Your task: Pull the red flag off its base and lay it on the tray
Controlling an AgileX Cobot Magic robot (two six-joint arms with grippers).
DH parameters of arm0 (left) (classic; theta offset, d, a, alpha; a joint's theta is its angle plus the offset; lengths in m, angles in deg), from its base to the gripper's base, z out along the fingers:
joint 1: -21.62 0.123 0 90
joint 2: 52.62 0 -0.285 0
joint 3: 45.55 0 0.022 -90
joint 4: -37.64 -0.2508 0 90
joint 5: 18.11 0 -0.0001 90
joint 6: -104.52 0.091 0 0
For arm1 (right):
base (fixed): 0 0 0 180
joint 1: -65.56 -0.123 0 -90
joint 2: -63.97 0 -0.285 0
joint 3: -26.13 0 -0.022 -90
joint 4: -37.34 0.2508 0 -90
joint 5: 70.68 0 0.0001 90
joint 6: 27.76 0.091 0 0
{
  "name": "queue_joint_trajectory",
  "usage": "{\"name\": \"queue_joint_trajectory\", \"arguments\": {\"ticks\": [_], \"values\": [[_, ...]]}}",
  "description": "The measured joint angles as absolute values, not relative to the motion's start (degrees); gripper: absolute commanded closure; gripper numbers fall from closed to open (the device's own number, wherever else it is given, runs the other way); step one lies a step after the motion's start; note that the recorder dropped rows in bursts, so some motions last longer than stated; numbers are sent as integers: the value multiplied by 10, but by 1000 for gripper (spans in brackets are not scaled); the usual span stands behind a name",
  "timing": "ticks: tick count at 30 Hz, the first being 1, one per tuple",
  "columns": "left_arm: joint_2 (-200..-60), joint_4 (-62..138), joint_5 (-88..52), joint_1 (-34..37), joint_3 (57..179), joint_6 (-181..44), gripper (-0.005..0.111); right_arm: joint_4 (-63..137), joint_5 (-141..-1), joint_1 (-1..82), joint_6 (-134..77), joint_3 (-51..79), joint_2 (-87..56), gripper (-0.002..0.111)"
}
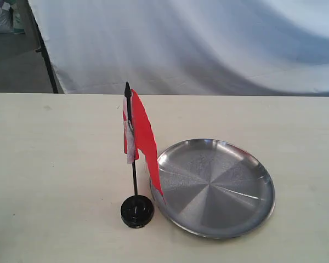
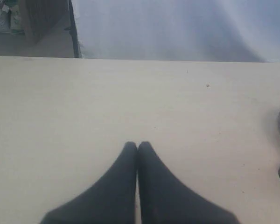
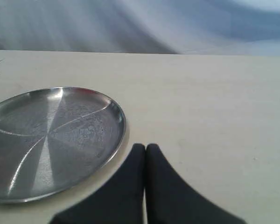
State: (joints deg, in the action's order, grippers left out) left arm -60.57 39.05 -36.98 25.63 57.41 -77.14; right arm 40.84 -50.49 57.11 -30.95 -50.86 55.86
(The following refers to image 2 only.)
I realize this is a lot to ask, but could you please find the black backdrop stand pole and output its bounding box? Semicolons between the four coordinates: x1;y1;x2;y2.
64;0;80;58

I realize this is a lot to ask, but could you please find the brown cardboard box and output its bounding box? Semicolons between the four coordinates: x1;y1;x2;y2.
18;0;68;44

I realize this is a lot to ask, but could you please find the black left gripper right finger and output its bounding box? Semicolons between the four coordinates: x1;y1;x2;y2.
137;141;239;224

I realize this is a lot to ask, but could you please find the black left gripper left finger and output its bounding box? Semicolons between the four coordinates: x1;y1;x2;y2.
42;142;137;224

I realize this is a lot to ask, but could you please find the white backdrop cloth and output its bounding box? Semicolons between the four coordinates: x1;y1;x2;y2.
72;0;280;62

